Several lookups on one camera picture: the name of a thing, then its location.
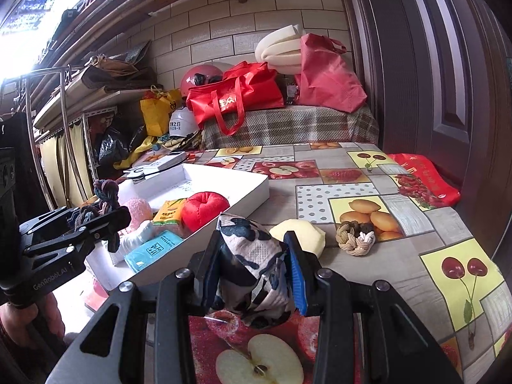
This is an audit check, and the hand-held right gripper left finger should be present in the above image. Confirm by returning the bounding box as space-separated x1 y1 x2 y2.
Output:
46 230 222 384

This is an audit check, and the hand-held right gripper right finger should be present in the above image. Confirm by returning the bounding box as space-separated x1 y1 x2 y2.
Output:
282 230 465 384

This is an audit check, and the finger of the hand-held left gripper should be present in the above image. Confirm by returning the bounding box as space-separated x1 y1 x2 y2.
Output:
24 207 132 259
18 206 83 238

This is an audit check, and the pink plush toy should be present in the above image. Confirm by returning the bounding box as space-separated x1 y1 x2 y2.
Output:
118 197 155 236

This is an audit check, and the dark knotted rope toy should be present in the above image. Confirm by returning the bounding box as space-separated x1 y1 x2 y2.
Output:
72 179 123 253

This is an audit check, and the black and white patterned cloth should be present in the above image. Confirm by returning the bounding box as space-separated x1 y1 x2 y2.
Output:
194 213 297 329

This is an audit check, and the blue tissue pack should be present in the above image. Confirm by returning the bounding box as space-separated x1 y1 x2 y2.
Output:
124 232 185 273

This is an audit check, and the yellow tissue pack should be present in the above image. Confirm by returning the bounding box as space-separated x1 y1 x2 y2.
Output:
153 199 188 235

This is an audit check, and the white cardboard box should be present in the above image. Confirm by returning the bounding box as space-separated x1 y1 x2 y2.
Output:
86 163 269 289

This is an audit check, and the person's left hand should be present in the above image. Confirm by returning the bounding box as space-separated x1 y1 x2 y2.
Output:
0 294 67 350

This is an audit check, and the yellow sponge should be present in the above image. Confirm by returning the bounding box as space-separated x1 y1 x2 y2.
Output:
269 219 326 257

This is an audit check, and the red plush apple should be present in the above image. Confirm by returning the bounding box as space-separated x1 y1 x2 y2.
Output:
182 192 231 235

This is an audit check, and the red plastic object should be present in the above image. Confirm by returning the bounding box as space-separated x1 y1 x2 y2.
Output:
84 278 110 313

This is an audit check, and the yellow cloth curtain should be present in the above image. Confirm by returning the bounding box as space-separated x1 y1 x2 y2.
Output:
38 124 97 204

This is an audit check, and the black plastic bag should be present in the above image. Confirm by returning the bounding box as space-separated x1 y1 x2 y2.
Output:
96 126 145 164

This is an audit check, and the white remote device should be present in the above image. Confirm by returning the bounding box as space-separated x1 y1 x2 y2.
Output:
124 151 188 180

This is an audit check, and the fruit print tablecloth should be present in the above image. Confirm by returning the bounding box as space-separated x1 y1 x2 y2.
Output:
188 142 508 384

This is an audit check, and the yellow bag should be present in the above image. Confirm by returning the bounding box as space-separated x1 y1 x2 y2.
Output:
140 90 182 137

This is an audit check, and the metal shelf rack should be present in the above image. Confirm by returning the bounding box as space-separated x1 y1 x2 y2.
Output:
0 64 161 209

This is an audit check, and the plaid cloth cover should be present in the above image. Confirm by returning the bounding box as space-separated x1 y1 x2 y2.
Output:
200 104 380 150

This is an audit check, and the red helmet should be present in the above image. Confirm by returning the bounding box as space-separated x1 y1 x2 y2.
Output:
181 64 225 99

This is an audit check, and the red packet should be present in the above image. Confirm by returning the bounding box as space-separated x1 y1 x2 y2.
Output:
387 153 461 209

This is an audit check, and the red tote bag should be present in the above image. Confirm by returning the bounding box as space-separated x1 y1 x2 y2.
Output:
186 61 285 137

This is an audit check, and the red cloth bag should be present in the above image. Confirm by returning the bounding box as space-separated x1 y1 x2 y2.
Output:
295 33 368 113

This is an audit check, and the cream foam cushion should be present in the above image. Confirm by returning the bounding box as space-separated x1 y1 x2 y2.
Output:
255 23 308 75

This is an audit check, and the dark door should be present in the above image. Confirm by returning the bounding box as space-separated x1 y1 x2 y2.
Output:
332 0 512 281

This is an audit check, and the beige rope knot toy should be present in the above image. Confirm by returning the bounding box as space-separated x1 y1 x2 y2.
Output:
335 222 377 256

